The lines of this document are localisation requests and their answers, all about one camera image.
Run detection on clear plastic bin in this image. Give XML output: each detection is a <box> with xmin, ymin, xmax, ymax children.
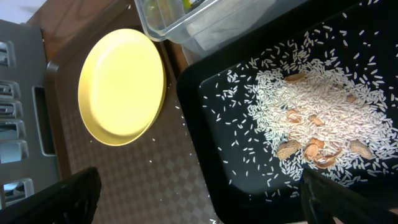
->
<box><xmin>135</xmin><ymin>0</ymin><xmax>306</xmax><ymax>57</ymax></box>

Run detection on rice and nutshell pile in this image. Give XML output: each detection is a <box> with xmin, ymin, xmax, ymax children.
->
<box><xmin>200</xmin><ymin>12</ymin><xmax>398</xmax><ymax>200</ymax></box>

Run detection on green snack wrapper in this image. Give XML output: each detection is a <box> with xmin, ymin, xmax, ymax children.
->
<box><xmin>182</xmin><ymin>0</ymin><xmax>204</xmax><ymax>12</ymax></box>

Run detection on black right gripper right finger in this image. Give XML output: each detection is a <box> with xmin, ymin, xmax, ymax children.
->
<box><xmin>300</xmin><ymin>169</ymin><xmax>397</xmax><ymax>224</ymax></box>

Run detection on black waste tray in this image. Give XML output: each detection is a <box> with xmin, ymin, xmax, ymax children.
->
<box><xmin>177</xmin><ymin>1</ymin><xmax>397</xmax><ymax>223</ymax></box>

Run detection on grey dish rack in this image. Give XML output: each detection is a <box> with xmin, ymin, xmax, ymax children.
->
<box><xmin>1</xmin><ymin>21</ymin><xmax>60</xmax><ymax>208</ymax></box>

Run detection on dark brown serving tray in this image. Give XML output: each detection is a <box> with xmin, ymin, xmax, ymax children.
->
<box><xmin>37</xmin><ymin>1</ymin><xmax>220</xmax><ymax>223</ymax></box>

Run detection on yellow plate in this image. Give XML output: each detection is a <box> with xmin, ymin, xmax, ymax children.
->
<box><xmin>78</xmin><ymin>29</ymin><xmax>167</xmax><ymax>146</ymax></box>

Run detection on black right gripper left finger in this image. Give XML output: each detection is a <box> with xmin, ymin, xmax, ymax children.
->
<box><xmin>1</xmin><ymin>167</ymin><xmax>101</xmax><ymax>224</ymax></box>

